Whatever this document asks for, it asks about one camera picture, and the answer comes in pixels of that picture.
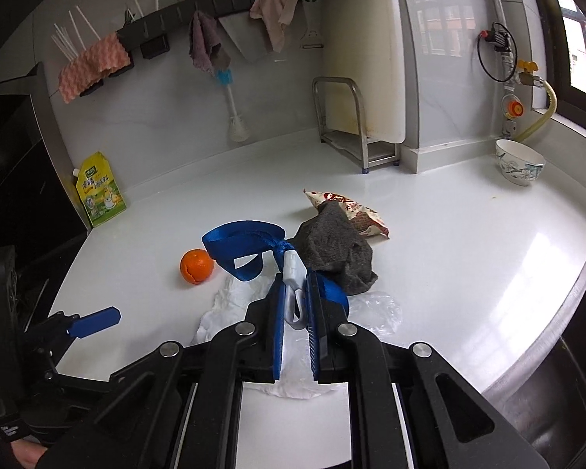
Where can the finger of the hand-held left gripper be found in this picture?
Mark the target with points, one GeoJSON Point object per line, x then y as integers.
{"type": "Point", "coordinates": [73, 383]}
{"type": "Point", "coordinates": [97, 318]}

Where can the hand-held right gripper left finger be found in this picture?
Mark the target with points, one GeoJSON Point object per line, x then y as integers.
{"type": "Point", "coordinates": [277, 332]}

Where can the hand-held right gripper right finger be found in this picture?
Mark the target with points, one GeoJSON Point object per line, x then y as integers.
{"type": "Point", "coordinates": [312, 332]}

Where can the grey cloth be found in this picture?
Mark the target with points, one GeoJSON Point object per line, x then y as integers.
{"type": "Point", "coordinates": [332, 249]}

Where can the orange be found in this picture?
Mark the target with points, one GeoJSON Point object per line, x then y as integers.
{"type": "Point", "coordinates": [196, 266]}

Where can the red and white snack packet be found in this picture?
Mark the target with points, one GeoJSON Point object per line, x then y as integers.
{"type": "Point", "coordinates": [364, 217]}

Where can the person's left hand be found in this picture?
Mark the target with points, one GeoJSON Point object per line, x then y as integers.
{"type": "Point", "coordinates": [27, 454]}

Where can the green yellow detergent pouch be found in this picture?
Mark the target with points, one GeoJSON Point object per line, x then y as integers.
{"type": "Point", "coordinates": [100, 195]}

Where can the black kitchen appliance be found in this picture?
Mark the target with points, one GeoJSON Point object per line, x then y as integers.
{"type": "Point", "coordinates": [19, 180]}

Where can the steel cutting board rack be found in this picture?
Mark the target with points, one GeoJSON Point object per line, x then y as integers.
{"type": "Point", "coordinates": [378, 159]}

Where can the white bottle brush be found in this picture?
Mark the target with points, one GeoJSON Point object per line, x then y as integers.
{"type": "Point", "coordinates": [237, 129]}

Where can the pink wavy cloth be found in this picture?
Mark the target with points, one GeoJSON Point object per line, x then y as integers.
{"type": "Point", "coordinates": [93, 66]}

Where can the black kitchen sink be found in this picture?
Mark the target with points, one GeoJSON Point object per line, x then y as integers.
{"type": "Point", "coordinates": [566, 400]}

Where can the white patterned bowl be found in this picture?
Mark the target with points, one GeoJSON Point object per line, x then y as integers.
{"type": "Point", "coordinates": [517, 166]}

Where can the bundle of white straws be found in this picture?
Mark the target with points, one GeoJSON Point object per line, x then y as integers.
{"type": "Point", "coordinates": [66, 44]}

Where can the white cutting board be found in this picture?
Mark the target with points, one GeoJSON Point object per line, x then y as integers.
{"type": "Point", "coordinates": [361, 49]}

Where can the steel cleaver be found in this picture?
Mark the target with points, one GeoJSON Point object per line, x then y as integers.
{"type": "Point", "coordinates": [244, 39]}

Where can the purple-grey cloth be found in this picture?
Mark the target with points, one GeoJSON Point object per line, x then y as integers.
{"type": "Point", "coordinates": [202, 41]}

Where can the metal peeler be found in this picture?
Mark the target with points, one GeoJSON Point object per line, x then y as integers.
{"type": "Point", "coordinates": [312, 34]}

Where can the orange and white regulator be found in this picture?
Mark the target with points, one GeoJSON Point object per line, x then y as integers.
{"type": "Point", "coordinates": [512, 107]}

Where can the metal fork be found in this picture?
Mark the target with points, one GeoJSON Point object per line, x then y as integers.
{"type": "Point", "coordinates": [128, 15]}

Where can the pink towel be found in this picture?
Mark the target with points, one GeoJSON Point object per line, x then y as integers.
{"type": "Point", "coordinates": [273, 10]}

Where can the yellow gas valve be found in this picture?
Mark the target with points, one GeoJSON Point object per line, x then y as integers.
{"type": "Point", "coordinates": [526, 68]}

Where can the dark framed window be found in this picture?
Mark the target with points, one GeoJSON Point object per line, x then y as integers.
{"type": "Point", "coordinates": [542, 19]}

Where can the dark wall rack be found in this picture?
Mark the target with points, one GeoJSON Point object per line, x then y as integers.
{"type": "Point", "coordinates": [215, 2]}

